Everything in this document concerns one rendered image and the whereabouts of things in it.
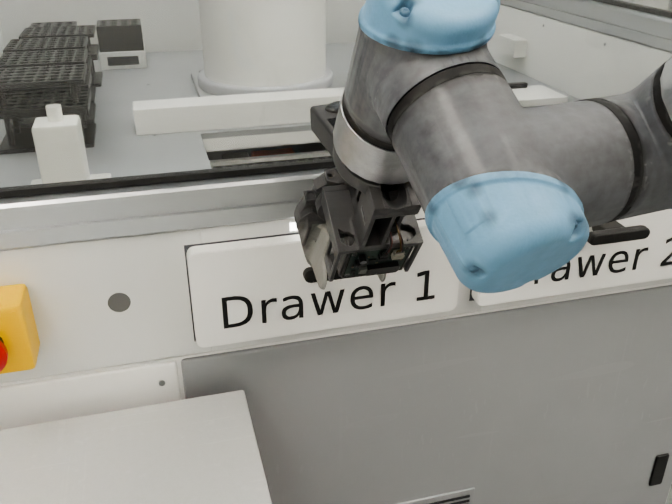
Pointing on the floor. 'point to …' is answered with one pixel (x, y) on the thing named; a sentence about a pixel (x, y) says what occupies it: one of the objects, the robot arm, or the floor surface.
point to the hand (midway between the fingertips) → (336, 252)
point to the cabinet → (431, 404)
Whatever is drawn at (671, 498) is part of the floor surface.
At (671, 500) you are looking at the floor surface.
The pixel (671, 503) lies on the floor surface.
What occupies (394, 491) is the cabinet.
